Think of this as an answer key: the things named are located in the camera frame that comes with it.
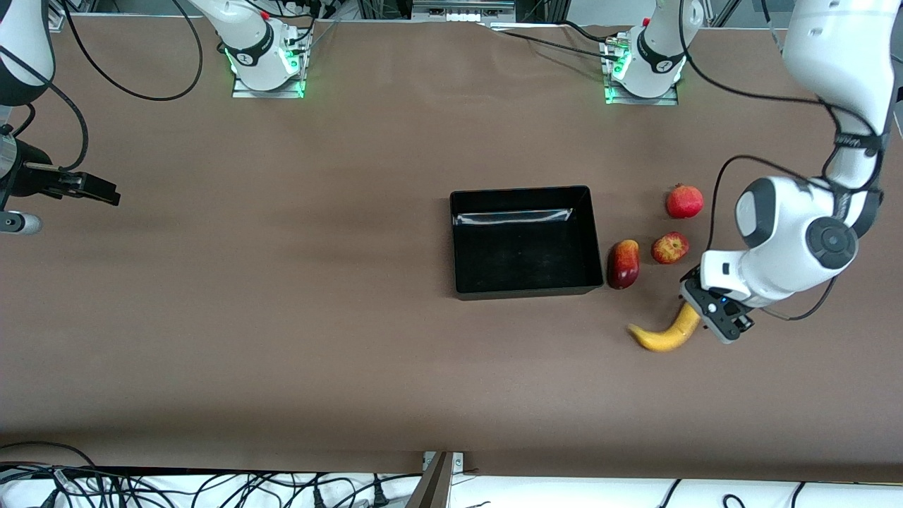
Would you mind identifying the white power strip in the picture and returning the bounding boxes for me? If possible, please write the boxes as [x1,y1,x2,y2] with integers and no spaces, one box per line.
[411,0,516,23]

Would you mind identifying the red pomegranate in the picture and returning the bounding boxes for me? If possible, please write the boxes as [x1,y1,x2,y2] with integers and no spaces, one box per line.
[667,183,705,220]

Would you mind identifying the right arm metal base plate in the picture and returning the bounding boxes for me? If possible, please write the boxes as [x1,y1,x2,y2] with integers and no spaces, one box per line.
[231,28,307,99]

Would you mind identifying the dark metal post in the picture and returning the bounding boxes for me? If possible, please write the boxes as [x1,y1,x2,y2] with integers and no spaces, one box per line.
[404,452,454,508]

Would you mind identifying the black cable on table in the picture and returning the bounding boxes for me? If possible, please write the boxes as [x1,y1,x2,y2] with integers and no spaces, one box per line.
[494,28,612,61]
[554,20,612,43]

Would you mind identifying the red yellow apple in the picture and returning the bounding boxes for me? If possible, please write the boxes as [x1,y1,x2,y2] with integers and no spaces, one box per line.
[650,231,690,265]

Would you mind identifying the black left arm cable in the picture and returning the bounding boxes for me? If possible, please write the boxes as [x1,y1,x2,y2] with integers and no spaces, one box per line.
[679,0,884,322]

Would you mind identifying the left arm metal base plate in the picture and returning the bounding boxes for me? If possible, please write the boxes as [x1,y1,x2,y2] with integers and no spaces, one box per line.
[604,32,680,107]

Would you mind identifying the black arched floor cable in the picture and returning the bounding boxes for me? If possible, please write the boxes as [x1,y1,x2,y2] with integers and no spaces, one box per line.
[0,442,101,495]

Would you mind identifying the yellow banana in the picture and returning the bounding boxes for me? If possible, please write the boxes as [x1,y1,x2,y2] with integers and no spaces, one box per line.
[628,303,703,352]

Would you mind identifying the black plastic box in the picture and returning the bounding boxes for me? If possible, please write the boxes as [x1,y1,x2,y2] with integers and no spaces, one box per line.
[449,186,605,301]

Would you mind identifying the long looping black cable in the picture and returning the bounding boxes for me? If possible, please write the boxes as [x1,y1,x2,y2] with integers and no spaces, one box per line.
[60,0,204,101]

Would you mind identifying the red mango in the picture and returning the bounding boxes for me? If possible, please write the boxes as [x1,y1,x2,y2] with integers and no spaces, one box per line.
[607,239,641,290]

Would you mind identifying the brown table cover sheet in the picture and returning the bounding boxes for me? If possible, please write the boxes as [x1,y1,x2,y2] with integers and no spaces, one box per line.
[0,14,903,484]

